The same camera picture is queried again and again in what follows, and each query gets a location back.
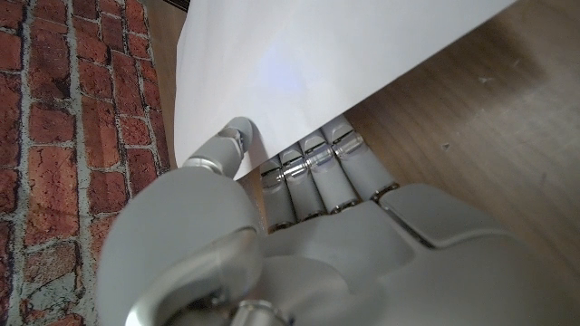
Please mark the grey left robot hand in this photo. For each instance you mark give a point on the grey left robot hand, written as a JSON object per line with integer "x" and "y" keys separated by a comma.
{"x": 344, "y": 262}

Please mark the white paper file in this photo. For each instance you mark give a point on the white paper file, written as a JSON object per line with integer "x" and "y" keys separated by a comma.
{"x": 294, "y": 59}

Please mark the red brick printed backdrop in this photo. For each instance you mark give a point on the red brick printed backdrop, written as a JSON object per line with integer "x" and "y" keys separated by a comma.
{"x": 68, "y": 136}

